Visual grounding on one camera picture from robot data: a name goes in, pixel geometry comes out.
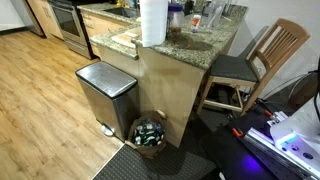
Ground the white orange-label pill bottle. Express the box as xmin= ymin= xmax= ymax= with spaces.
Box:
xmin=191 ymin=15 xmax=201 ymax=32

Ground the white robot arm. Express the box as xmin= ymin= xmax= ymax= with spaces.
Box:
xmin=270 ymin=75 xmax=320 ymax=180

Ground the white paper towel roll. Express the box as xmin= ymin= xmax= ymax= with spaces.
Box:
xmin=140 ymin=0 xmax=168 ymax=47

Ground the clear plastic water bottle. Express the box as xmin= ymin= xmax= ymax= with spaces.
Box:
xmin=206 ymin=0 xmax=226 ymax=28

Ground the brown paper bag of cans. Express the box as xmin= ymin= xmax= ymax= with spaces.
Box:
xmin=125 ymin=110 xmax=167 ymax=159

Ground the stainless steel trash can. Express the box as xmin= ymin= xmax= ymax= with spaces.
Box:
xmin=75 ymin=61 xmax=140 ymax=141

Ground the wooden chair grey cushion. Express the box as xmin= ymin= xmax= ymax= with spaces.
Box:
xmin=196 ymin=18 xmax=310 ymax=115

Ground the clear jar purple lid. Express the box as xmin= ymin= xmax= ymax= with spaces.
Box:
xmin=167 ymin=3 xmax=184 ymax=38

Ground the stainless steel oven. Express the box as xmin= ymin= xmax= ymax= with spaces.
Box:
xmin=47 ymin=0 xmax=93 ymax=59

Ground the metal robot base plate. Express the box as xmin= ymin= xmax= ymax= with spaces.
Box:
xmin=231 ymin=111 xmax=320 ymax=180

